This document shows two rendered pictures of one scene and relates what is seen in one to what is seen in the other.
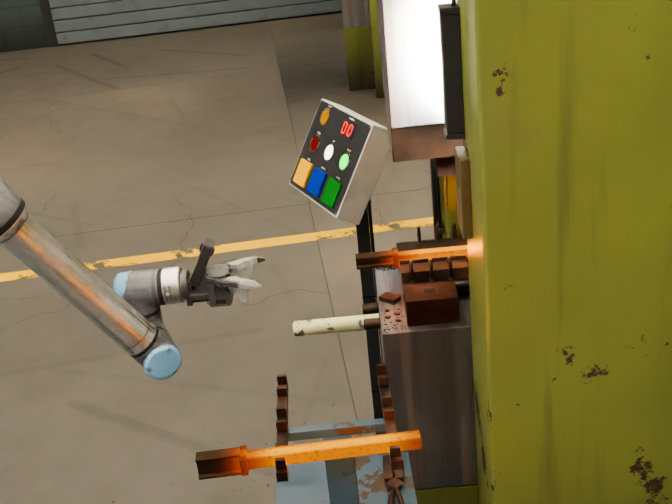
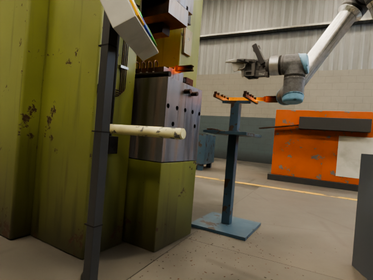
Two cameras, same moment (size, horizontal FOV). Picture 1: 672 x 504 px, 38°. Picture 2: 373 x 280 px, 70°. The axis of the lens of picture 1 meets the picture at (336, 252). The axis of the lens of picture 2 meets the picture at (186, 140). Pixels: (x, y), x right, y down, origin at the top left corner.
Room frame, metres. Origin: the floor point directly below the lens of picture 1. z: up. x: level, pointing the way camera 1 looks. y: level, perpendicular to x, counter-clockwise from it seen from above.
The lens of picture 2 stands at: (3.45, 0.67, 0.60)
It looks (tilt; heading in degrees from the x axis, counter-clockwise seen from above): 0 degrees down; 209
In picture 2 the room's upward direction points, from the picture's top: 5 degrees clockwise
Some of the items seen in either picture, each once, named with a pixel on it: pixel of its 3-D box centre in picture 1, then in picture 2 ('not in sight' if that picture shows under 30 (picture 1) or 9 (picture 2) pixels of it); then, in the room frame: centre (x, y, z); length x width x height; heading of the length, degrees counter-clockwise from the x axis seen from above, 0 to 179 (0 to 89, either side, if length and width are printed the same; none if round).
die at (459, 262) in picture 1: (484, 259); (145, 76); (2.17, -0.36, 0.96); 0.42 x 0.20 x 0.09; 88
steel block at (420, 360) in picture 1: (495, 363); (146, 120); (2.12, -0.37, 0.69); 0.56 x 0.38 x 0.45; 88
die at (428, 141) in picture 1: (479, 119); (150, 18); (2.17, -0.36, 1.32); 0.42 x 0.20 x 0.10; 88
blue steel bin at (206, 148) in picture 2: not in sight; (182, 149); (-1.55, -2.19, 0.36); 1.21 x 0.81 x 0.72; 100
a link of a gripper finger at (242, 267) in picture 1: (247, 269); (235, 65); (2.23, 0.23, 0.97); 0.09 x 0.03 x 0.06; 124
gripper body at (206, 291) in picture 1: (208, 285); (257, 68); (2.17, 0.32, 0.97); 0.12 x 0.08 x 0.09; 88
